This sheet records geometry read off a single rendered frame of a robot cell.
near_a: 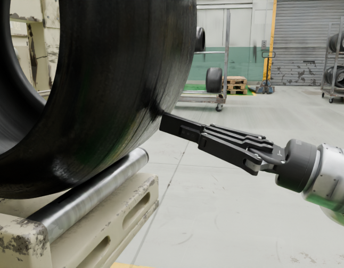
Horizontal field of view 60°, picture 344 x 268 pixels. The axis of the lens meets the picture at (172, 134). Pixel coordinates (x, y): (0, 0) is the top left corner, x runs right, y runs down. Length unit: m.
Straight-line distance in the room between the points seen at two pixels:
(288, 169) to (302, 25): 11.58
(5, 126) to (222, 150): 0.51
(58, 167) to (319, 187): 0.35
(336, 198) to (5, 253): 0.40
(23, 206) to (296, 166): 0.55
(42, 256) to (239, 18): 11.57
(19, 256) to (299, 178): 0.35
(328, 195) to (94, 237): 0.33
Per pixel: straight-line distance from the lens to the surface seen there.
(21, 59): 5.15
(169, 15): 0.39
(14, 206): 0.73
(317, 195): 0.46
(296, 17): 11.95
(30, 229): 0.34
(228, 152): 0.43
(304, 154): 0.45
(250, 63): 11.65
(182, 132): 0.47
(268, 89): 9.01
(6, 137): 0.73
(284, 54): 11.83
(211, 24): 11.76
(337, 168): 0.45
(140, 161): 0.61
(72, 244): 0.46
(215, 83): 5.91
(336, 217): 0.61
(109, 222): 0.49
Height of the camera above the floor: 1.12
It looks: 15 degrees down
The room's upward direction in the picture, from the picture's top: straight up
